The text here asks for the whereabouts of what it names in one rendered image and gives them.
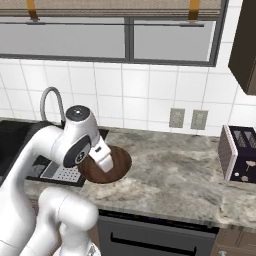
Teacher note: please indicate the dark toaster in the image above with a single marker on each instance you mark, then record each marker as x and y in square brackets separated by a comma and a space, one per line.
[238, 154]

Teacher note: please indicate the black kitchen sink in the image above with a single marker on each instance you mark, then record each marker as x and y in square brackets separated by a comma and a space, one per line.
[13, 140]

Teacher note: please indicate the brown wooden bowl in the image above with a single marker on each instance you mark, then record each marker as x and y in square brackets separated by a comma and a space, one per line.
[117, 165]

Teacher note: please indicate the grey framed window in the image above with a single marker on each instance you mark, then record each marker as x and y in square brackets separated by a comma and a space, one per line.
[110, 36]

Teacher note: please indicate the grey curved tap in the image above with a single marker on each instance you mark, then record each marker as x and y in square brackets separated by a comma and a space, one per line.
[50, 96]

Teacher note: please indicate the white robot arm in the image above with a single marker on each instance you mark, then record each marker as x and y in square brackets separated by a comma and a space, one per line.
[30, 160]

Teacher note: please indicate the brown base cupboard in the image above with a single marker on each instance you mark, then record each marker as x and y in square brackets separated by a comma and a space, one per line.
[235, 241]

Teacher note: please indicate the dark grey dishwasher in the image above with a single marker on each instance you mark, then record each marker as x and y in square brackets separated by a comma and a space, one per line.
[153, 235]

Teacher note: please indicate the grey wall socket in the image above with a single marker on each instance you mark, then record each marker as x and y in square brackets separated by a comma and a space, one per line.
[176, 117]
[199, 119]

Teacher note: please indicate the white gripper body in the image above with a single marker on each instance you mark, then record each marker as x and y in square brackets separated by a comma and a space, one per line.
[104, 157]

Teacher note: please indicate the dark brown wall cupboard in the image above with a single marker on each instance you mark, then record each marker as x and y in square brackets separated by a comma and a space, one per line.
[245, 46]

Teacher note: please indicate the beige window blind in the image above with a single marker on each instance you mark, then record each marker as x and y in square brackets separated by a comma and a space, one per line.
[110, 7]

